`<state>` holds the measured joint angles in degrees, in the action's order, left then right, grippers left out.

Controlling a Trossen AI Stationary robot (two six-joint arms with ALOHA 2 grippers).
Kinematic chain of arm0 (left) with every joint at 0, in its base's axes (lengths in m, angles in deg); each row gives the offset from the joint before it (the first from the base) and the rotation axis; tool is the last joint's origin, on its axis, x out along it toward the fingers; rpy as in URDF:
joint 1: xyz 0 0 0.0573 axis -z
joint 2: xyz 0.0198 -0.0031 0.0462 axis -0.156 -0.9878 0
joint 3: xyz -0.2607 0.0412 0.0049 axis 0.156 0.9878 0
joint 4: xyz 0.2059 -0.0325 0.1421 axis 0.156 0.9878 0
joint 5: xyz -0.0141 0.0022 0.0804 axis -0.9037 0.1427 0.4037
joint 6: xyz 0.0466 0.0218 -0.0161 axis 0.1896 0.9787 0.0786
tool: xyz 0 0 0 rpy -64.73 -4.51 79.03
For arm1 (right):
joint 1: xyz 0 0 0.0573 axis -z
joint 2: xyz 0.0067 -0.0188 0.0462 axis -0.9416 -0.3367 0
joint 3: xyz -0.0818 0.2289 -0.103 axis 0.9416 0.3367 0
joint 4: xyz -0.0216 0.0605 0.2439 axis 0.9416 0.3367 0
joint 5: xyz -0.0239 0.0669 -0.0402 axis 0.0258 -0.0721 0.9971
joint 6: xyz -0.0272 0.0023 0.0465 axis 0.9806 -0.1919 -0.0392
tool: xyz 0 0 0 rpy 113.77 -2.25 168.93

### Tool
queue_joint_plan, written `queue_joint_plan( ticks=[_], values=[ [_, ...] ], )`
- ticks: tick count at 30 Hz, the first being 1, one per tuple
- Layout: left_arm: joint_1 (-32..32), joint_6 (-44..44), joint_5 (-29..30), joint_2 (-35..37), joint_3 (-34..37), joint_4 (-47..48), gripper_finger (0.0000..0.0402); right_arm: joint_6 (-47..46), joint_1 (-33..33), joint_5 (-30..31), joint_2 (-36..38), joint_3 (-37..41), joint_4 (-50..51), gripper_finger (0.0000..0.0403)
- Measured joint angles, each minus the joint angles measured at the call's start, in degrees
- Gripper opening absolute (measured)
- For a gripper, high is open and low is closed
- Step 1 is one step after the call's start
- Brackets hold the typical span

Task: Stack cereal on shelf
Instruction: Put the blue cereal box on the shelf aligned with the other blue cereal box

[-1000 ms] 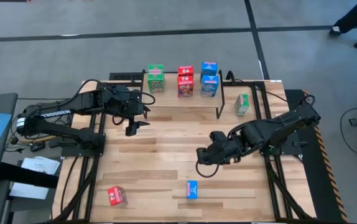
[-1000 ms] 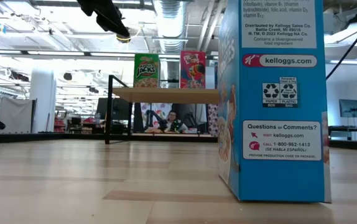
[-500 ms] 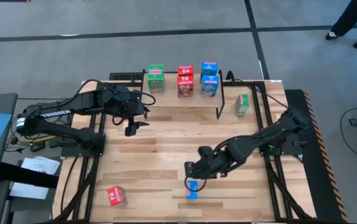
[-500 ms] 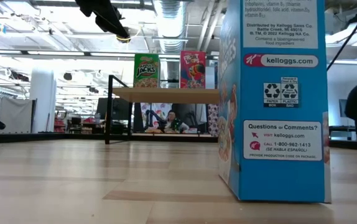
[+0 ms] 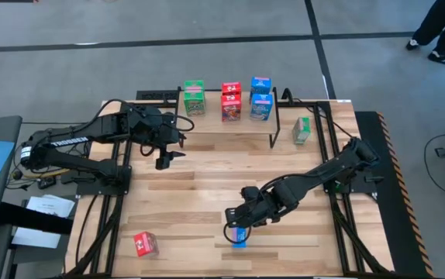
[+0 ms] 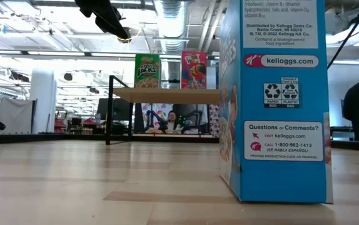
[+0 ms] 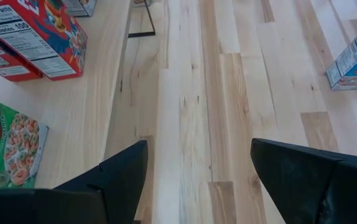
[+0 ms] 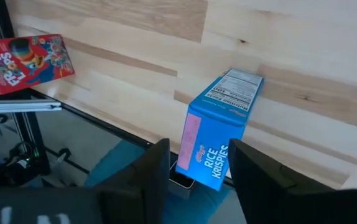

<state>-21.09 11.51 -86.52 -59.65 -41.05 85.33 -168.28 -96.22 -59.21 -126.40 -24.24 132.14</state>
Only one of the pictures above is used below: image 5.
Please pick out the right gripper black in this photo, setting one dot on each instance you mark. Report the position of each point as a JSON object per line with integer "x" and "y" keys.
{"x": 249, "y": 215}

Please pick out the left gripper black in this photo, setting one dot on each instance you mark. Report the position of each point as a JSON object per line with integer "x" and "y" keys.
{"x": 154, "y": 126}

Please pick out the blue Rice Krispies cereal box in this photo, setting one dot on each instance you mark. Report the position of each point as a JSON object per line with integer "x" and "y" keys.
{"x": 261, "y": 106}
{"x": 240, "y": 237}
{"x": 260, "y": 84}

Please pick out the red Froot Loops cereal box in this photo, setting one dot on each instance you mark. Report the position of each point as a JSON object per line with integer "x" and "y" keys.
{"x": 143, "y": 243}
{"x": 231, "y": 88}
{"x": 231, "y": 108}

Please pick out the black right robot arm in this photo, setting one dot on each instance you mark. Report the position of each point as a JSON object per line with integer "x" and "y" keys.
{"x": 323, "y": 168}

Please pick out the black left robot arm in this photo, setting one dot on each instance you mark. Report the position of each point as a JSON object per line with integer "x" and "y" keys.
{"x": 63, "y": 164}

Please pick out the wooden shelf with black legs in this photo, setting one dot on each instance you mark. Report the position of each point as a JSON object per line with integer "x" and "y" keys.
{"x": 226, "y": 128}

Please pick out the black perforated strip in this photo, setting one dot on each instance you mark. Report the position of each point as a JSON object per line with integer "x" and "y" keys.
{"x": 154, "y": 95}

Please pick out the black power adapter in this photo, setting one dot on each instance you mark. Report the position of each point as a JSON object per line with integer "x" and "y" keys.
{"x": 47, "y": 182}

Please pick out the white paper sheet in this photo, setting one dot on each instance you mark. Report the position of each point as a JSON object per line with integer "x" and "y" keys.
{"x": 36, "y": 237}
{"x": 52, "y": 205}

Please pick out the black hazard-striped floor mat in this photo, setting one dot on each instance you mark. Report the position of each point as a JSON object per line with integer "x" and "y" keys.
{"x": 397, "y": 232}

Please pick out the black bar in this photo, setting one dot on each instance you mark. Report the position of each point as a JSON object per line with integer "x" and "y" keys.
{"x": 32, "y": 219}

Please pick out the person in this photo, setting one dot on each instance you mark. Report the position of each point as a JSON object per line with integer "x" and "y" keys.
{"x": 435, "y": 19}

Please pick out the black aluminium table frame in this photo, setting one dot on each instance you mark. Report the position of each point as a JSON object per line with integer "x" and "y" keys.
{"x": 308, "y": 103}

